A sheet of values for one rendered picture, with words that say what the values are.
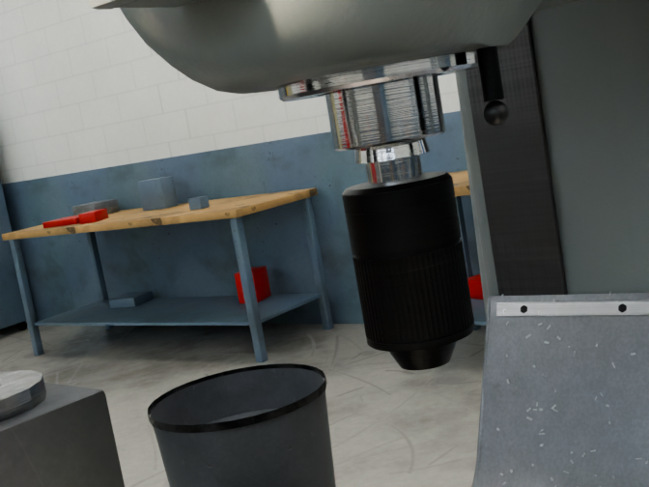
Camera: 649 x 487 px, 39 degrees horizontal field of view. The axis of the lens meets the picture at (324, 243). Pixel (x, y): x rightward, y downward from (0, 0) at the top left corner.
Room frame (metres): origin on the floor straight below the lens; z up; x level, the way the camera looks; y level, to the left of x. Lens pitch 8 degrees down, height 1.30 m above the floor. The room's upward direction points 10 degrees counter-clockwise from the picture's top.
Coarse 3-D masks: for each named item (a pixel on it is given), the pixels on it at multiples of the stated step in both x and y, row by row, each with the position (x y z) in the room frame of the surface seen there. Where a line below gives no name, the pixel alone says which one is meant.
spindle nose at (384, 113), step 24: (336, 96) 0.37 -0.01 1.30; (360, 96) 0.37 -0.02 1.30; (384, 96) 0.36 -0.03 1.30; (408, 96) 0.37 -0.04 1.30; (432, 96) 0.37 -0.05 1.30; (336, 120) 0.38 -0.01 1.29; (360, 120) 0.37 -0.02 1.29; (384, 120) 0.36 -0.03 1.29; (408, 120) 0.37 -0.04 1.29; (432, 120) 0.37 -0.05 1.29; (336, 144) 0.38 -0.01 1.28; (360, 144) 0.37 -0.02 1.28; (384, 144) 0.37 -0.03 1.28
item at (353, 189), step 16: (432, 176) 0.38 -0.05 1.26; (448, 176) 0.38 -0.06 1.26; (352, 192) 0.38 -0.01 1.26; (368, 192) 0.37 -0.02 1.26; (384, 192) 0.37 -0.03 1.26; (400, 192) 0.36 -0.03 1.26; (416, 192) 0.37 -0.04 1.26; (432, 192) 0.37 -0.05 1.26; (448, 192) 0.38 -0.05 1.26; (352, 208) 0.38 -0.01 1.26; (368, 208) 0.37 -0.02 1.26; (384, 208) 0.37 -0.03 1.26; (400, 208) 0.37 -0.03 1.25
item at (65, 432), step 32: (0, 384) 0.59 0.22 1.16; (32, 384) 0.57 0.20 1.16; (0, 416) 0.54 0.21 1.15; (32, 416) 0.55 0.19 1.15; (64, 416) 0.56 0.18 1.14; (96, 416) 0.57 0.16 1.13; (0, 448) 0.52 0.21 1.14; (32, 448) 0.54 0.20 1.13; (64, 448) 0.55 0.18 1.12; (96, 448) 0.57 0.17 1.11; (0, 480) 0.52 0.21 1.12; (32, 480) 0.54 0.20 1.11; (64, 480) 0.55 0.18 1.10; (96, 480) 0.57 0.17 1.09
